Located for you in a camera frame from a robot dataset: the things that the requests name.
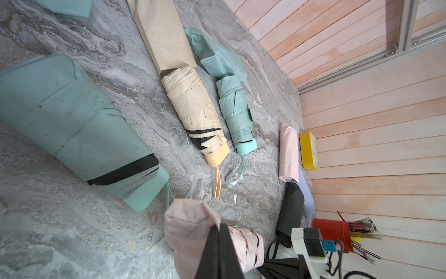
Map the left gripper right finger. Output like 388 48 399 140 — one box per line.
219 224 245 279

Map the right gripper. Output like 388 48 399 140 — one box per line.
257 256 311 279

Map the lavender umbrella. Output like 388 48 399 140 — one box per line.
298 170 316 218

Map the mint green umbrella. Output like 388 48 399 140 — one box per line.
217 76 257 187
1 55 171 212

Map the yellow alarm clock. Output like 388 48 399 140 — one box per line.
299 131 319 171

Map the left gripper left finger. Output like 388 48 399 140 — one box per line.
195 226 220 279

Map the black umbrella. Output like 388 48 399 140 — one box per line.
266 183 304 259

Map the red pen holder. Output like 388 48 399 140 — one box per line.
312 217 382 264

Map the beige umbrella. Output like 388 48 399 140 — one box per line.
161 66 230 199

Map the pink sleeve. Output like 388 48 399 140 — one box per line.
164 199 221 279

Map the mint green sleeve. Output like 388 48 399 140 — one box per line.
185 27 247 83
33 0 92 18

